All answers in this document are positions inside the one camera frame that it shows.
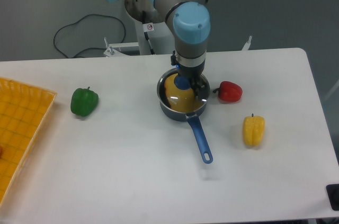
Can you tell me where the glass pot lid blue knob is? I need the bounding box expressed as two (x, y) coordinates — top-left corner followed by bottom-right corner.
(157, 69), (210, 113)

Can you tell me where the yellow bell pepper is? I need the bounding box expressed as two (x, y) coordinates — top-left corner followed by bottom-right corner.
(243, 113), (265, 147)

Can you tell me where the yellow food in pot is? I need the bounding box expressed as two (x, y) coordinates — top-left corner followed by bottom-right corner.
(164, 73), (201, 113)

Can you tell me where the green bell pepper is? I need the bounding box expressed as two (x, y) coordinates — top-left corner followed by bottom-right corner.
(70, 87), (99, 117)

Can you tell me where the black device at table corner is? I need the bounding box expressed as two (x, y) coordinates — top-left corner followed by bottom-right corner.
(326, 184), (339, 211)

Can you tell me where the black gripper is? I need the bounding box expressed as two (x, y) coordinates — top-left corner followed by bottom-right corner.
(171, 50), (208, 100)

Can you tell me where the black cable on floor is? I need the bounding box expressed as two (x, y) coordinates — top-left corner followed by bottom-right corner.
(53, 13), (127, 59)

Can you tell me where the yellow plastic basket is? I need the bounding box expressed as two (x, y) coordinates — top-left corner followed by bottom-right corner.
(1, 77), (57, 205)

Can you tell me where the red bell pepper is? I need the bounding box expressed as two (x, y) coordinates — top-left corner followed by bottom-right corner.
(212, 81), (243, 103)

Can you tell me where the dark blue saucepan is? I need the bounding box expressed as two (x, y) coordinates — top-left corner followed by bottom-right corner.
(157, 68), (214, 165)

